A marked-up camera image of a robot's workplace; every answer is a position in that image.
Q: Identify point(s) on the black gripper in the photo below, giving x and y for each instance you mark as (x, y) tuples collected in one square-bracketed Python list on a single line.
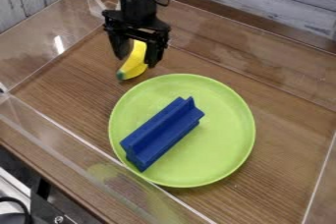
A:
[(150, 30)]

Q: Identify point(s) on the clear acrylic tray wall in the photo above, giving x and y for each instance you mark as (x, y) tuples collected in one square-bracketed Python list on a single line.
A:
[(58, 70)]

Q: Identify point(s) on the green round plate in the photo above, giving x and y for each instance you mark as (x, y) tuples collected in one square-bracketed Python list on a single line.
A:
[(211, 152)]

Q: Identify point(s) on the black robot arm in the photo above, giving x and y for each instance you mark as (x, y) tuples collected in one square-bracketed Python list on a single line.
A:
[(138, 10)]

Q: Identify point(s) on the yellow toy banana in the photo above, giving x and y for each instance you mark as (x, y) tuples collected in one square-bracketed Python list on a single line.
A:
[(134, 66)]

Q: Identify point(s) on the blue plastic block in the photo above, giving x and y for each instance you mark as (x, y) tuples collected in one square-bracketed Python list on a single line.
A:
[(162, 131)]

